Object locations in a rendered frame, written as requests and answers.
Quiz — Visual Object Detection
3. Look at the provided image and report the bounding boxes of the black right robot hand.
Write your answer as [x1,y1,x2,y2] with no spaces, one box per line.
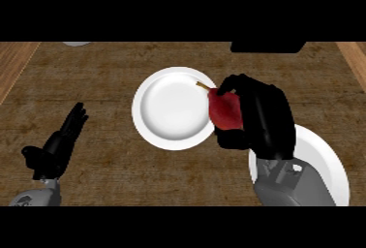
[212,74,298,161]

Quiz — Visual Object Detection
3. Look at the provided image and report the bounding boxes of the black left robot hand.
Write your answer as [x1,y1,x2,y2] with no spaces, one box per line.
[21,102,90,181]

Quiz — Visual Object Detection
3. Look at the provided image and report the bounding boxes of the white round plate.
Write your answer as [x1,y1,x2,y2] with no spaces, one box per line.
[130,66,223,151]
[248,123,351,207]

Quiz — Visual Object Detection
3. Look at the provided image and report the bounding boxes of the black appliance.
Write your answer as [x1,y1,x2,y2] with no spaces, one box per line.
[230,41,307,54]

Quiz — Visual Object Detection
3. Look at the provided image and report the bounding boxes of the pale grey round object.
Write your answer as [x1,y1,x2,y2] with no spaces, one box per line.
[62,41,93,47]

